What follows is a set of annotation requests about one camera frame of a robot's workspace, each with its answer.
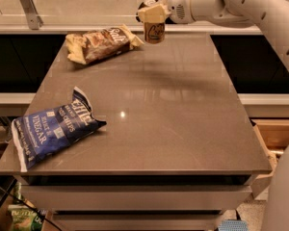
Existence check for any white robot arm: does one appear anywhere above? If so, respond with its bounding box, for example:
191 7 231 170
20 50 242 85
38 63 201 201
136 0 289 92

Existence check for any green snack bag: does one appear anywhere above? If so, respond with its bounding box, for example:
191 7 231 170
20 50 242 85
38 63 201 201
8 183 43 231

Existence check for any blue vinegar chip bag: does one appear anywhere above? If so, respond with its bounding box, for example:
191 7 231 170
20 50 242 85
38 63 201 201
12 87 107 172

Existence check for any cardboard box with snacks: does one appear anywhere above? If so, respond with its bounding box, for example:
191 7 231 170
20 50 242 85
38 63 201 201
251 119 289 200

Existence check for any black cable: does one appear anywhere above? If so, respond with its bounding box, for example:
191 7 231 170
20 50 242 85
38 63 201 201
0 180 64 231

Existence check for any brown chip bag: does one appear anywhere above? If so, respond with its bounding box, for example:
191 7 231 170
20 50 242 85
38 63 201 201
66 25 144 64

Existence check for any blue perforated basket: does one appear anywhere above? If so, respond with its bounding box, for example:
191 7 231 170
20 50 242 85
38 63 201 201
218 220 249 231

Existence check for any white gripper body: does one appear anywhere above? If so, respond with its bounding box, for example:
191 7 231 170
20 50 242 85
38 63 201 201
168 0 194 24

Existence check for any grey drawer cabinet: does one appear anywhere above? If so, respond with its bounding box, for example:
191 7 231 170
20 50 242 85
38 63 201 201
13 174 259 231

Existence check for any left metal railing bracket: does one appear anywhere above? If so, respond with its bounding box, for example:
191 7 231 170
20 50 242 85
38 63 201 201
19 0 43 30

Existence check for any orange soda can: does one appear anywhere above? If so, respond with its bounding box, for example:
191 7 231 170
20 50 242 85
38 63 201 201
144 0 165 44

